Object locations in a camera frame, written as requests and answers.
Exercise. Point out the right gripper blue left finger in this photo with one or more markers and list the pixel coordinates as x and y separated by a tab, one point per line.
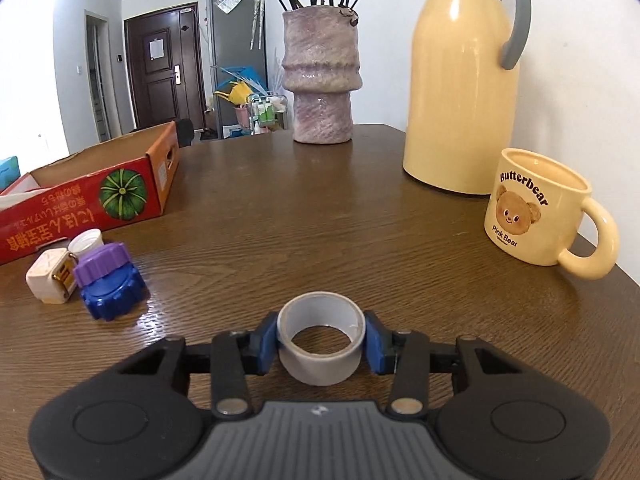
228	359

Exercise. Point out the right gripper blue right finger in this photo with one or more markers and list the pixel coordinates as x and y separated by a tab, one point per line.
410	357

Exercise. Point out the white tape roll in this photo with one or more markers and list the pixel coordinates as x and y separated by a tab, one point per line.
320	338

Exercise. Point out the purple gear lid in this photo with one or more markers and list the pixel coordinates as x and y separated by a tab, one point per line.
100	262

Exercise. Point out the white power plug adapter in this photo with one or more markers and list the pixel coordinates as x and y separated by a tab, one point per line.
51	277

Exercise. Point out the blue gear lid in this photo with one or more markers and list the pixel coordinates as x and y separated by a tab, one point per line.
114	295

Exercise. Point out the small white bottle cap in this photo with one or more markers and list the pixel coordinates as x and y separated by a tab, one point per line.
85	242

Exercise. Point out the red cardboard pumpkin box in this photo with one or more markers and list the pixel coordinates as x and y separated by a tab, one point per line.
106	186

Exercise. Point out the black bag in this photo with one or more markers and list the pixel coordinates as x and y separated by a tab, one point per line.
185	132

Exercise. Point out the yellow thermos jug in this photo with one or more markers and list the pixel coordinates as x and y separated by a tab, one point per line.
463	89

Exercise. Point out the blue tissue pack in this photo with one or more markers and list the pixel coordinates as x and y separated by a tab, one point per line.
9	172

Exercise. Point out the pink textured vase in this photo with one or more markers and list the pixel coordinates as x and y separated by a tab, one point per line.
321	69

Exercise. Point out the dark brown door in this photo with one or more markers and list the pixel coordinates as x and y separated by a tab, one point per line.
164	66

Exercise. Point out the grey refrigerator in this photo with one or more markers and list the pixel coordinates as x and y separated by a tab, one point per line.
229	25

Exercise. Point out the wire storage cart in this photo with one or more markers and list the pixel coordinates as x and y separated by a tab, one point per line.
267	112

